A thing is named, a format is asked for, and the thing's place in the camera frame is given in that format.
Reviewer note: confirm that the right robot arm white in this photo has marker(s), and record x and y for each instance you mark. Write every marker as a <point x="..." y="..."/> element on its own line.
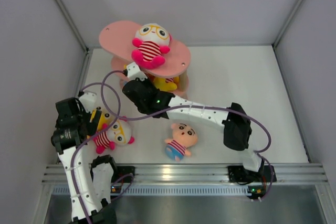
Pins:
<point x="232" y="122"/>

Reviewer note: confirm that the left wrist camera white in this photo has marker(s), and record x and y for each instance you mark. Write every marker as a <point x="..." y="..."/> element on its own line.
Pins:
<point x="88" y="100"/>

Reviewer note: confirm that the white plush on top shelf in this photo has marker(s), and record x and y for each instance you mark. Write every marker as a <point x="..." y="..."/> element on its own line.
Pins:
<point x="151" y="43"/>

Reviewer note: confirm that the peach-faced plush, blue shorts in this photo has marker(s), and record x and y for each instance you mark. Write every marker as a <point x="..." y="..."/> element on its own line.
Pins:
<point x="183" y="137"/>

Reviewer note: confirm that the perforated cable tray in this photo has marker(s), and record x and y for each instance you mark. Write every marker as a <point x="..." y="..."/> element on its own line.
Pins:
<point x="187" y="190"/>

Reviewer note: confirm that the pink three-tier shelf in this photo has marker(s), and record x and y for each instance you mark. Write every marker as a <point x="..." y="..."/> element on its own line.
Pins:
<point x="116" y="39"/>

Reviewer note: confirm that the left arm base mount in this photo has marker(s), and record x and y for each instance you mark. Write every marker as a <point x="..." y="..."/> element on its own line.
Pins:
<point x="122" y="181"/>

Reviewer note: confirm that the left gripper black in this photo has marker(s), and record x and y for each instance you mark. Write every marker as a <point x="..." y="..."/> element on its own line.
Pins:
<point x="90" y="126"/>

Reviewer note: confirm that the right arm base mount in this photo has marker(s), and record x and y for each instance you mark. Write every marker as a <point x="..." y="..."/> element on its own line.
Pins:
<point x="258" y="183"/>

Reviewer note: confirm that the aluminium frame rail front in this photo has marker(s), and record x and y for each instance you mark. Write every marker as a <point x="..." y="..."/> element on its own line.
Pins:
<point x="288" y="174"/>

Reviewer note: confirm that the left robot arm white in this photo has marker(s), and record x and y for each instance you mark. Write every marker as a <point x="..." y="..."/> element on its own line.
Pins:
<point x="89" y="187"/>

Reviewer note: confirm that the yellow plush toy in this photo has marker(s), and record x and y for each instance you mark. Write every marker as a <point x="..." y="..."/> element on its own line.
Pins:
<point x="165" y="84"/>
<point x="103" y="120"/>

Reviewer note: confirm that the white plush, yellow glasses, table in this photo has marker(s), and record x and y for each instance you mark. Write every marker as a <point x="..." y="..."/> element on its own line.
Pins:
<point x="120" y="133"/>

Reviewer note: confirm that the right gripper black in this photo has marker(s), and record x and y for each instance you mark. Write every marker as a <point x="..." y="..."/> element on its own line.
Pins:
<point x="146" y="81"/>

